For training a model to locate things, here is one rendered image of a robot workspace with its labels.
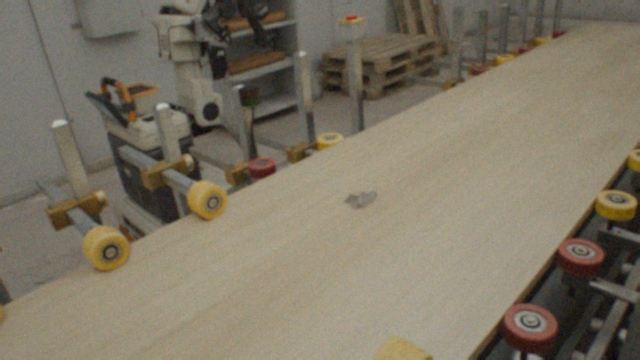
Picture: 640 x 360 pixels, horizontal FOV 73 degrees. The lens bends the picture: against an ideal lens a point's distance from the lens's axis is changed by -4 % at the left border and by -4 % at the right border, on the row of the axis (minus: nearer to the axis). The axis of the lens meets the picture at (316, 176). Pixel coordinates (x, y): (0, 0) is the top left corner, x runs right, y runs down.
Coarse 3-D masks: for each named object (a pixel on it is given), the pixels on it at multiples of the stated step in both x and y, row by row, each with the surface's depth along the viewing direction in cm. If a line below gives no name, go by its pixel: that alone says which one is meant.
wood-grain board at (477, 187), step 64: (512, 64) 206; (576, 64) 198; (384, 128) 148; (448, 128) 143; (512, 128) 139; (576, 128) 134; (256, 192) 116; (320, 192) 113; (384, 192) 110; (448, 192) 107; (512, 192) 105; (576, 192) 102; (128, 256) 96; (192, 256) 94; (256, 256) 92; (320, 256) 90; (384, 256) 88; (448, 256) 86; (512, 256) 84; (64, 320) 79; (128, 320) 78; (192, 320) 77; (256, 320) 75; (320, 320) 74; (384, 320) 73; (448, 320) 71
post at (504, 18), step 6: (504, 6) 235; (504, 12) 236; (504, 18) 238; (504, 24) 239; (504, 30) 240; (504, 36) 241; (504, 42) 243; (498, 48) 247; (504, 48) 244; (498, 54) 248; (504, 54) 246
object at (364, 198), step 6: (360, 192) 109; (366, 192) 109; (372, 192) 108; (348, 198) 107; (354, 198) 107; (360, 198) 107; (366, 198) 106; (372, 198) 107; (354, 204) 105; (360, 204) 104; (366, 204) 105
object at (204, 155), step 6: (192, 150) 158; (198, 150) 157; (204, 150) 156; (198, 156) 157; (204, 156) 153; (210, 156) 151; (216, 156) 150; (222, 156) 150; (210, 162) 152; (216, 162) 149; (222, 162) 146; (228, 162) 145; (234, 162) 145; (222, 168) 147; (246, 174) 137; (246, 180) 139; (252, 180) 136; (258, 180) 133
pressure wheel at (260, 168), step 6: (252, 162) 132; (258, 162) 131; (264, 162) 132; (270, 162) 131; (252, 168) 129; (258, 168) 128; (264, 168) 128; (270, 168) 129; (252, 174) 129; (258, 174) 129; (264, 174) 129; (270, 174) 130
